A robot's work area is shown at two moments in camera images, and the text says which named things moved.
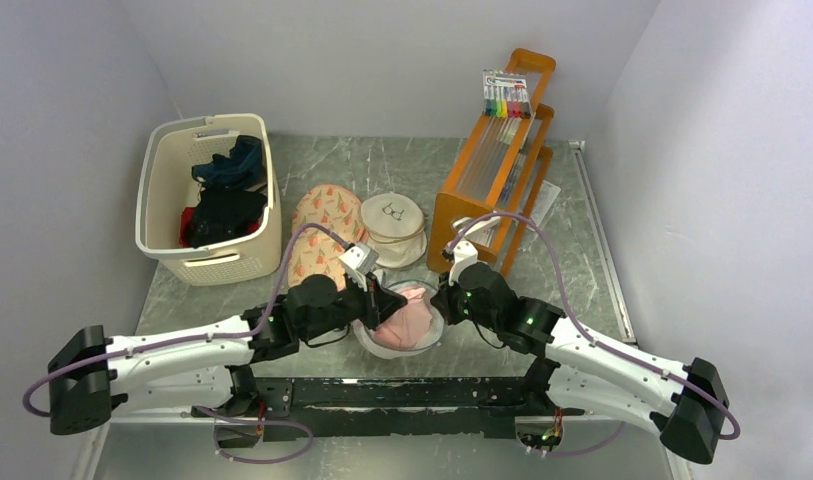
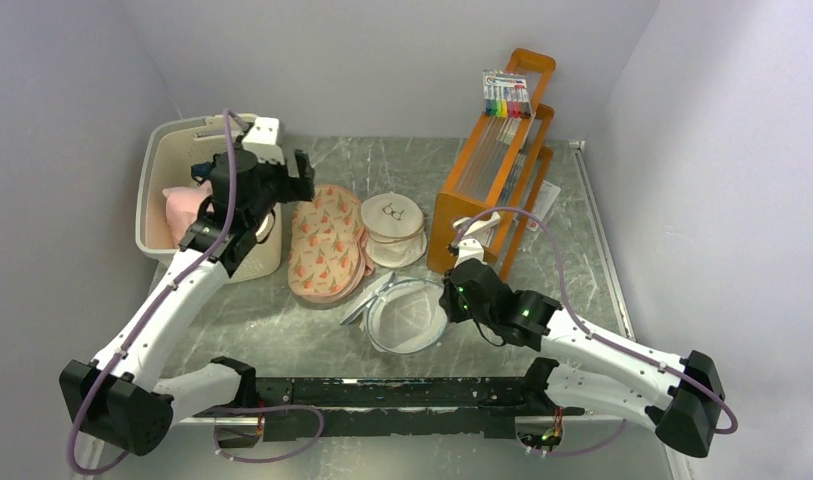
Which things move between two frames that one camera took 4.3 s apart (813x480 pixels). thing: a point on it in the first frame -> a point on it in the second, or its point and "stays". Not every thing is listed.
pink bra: (408, 325) -> (182, 206)
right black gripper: (443, 299) stays
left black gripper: (379, 302) -> (293, 188)
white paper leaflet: (547, 196) stays
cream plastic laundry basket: (166, 186) stays
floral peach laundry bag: (316, 252) stays
